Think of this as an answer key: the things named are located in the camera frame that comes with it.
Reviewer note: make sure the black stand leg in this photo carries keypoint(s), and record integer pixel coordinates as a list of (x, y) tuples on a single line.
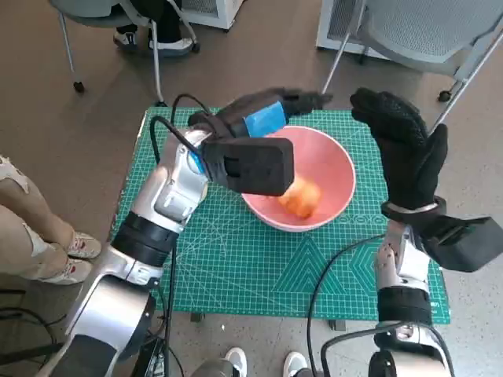
[(31, 353)]

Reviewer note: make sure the white cabinet with vent grille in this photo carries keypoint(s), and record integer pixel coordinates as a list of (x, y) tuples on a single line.
[(220, 13), (334, 23)]

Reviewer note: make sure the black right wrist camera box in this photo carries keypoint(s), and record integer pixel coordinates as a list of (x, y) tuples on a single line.
[(467, 243)]

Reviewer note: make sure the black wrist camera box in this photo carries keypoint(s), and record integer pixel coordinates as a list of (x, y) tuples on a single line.
[(467, 243), (251, 165)]

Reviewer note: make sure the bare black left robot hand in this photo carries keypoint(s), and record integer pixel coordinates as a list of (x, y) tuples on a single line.
[(263, 118)]

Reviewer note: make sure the pink bowl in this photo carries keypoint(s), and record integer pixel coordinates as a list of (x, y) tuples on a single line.
[(334, 173)]

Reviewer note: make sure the person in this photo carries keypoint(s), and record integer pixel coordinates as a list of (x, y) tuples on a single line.
[(165, 19), (236, 359), (23, 228)]

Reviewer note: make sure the grey mesh office chair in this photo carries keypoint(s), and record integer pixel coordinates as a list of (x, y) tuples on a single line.
[(424, 27)]

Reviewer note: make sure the black electronics box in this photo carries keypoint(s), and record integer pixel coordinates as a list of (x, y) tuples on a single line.
[(151, 359)]

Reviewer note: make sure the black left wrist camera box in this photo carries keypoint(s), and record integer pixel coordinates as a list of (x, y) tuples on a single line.
[(251, 165)]

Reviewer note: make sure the green cutting mat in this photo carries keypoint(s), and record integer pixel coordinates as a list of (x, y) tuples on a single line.
[(236, 267)]

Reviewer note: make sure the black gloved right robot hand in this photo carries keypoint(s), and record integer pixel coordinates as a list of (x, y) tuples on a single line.
[(408, 157)]

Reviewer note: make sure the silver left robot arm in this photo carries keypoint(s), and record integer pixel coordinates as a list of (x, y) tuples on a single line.
[(173, 184)]

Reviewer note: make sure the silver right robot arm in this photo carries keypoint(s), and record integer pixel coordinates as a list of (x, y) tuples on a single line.
[(404, 267)]

